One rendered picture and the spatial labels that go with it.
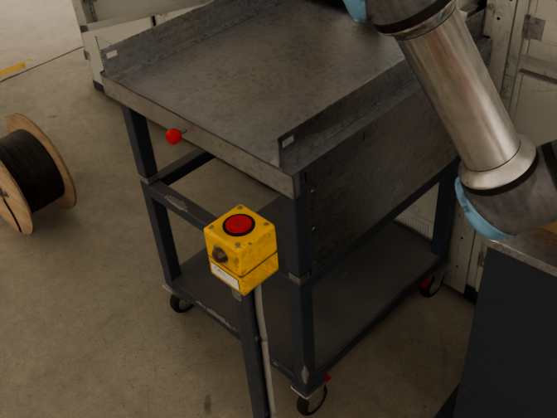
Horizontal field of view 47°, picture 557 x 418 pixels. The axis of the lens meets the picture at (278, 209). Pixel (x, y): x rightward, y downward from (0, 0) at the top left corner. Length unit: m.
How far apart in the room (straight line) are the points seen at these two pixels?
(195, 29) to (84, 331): 1.00
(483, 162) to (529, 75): 0.67
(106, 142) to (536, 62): 1.91
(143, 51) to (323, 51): 0.42
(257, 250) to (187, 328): 1.09
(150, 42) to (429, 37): 0.89
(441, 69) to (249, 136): 0.51
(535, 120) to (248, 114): 0.69
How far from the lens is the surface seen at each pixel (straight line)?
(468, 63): 0.88
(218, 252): 0.96
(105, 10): 1.84
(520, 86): 1.61
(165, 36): 1.62
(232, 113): 1.34
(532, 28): 1.55
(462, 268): 2.05
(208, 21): 1.70
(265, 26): 1.69
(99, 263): 2.32
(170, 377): 1.94
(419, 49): 0.85
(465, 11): 1.57
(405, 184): 1.56
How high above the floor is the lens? 1.54
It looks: 40 degrees down
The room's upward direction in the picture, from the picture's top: 5 degrees counter-clockwise
